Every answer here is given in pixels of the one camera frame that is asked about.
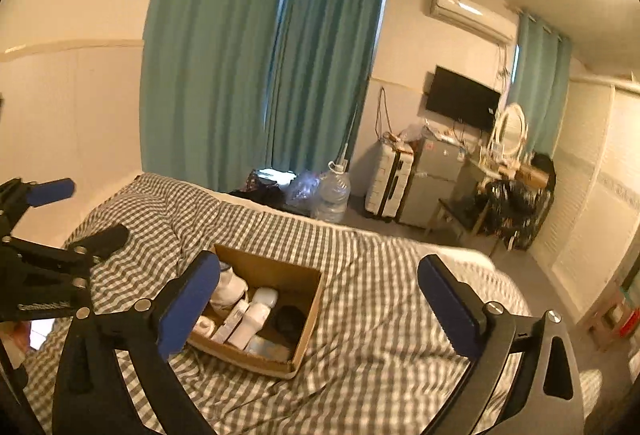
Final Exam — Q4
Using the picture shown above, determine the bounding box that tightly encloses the black tape roll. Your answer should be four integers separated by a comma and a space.
274, 305, 307, 345

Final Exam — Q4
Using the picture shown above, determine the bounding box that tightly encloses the person's left hand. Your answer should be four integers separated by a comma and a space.
1, 321, 32, 354

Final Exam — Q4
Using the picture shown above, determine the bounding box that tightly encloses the white toothpaste box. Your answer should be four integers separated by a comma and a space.
212, 299, 250, 344

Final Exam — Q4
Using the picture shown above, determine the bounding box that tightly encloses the cardboard box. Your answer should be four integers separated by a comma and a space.
188, 244, 326, 380

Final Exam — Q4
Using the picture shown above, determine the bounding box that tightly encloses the grey checkered duvet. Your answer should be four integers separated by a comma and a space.
22, 172, 604, 435

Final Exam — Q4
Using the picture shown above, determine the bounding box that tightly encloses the black bag on desk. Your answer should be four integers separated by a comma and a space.
484, 152, 556, 251

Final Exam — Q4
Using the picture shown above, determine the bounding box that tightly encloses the wooden vanity desk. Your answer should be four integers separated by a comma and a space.
425, 152, 556, 251

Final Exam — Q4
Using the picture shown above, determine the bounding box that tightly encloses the teal curtain left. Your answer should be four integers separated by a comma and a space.
140, 0, 280, 192

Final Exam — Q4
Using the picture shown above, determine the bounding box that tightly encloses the teal curtain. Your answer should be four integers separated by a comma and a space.
140, 0, 280, 192
265, 0, 385, 173

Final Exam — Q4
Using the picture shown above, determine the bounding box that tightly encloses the clear water jug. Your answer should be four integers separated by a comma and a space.
311, 160, 352, 224

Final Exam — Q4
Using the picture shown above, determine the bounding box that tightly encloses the grey mini fridge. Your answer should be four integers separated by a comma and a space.
397, 136, 465, 228

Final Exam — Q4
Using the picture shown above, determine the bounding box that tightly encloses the white round vanity mirror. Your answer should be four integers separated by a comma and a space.
488, 104, 528, 166

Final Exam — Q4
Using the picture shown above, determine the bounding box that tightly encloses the white suitcase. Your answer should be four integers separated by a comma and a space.
364, 140, 414, 218

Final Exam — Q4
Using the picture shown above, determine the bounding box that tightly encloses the teal curtain far window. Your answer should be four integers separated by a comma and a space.
506, 12, 573, 157

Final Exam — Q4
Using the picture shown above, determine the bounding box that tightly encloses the teal curtain right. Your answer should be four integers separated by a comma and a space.
265, 0, 385, 173

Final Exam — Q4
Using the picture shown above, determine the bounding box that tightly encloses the white air conditioner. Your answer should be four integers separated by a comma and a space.
428, 0, 516, 45

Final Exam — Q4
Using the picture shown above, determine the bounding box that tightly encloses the black wall television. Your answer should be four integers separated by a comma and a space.
425, 66, 501, 132

